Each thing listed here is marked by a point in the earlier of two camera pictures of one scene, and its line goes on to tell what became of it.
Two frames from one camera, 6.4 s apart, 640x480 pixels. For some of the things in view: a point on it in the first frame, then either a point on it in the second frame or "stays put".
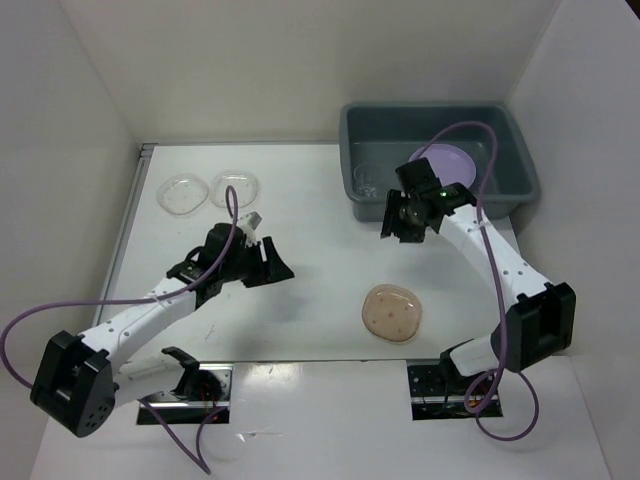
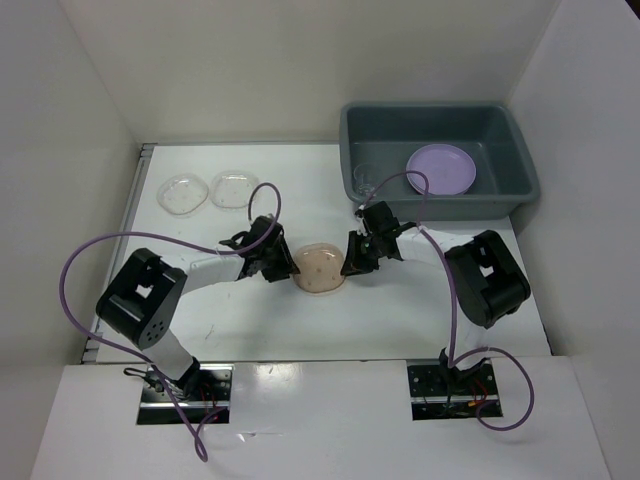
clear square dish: (245, 185) stays put
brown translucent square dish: (391, 312) -> (320, 267)
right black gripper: (390, 222) -> (354, 263)
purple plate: (450, 163) stays put
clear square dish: (181, 194) stays put
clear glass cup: (367, 178) stays put
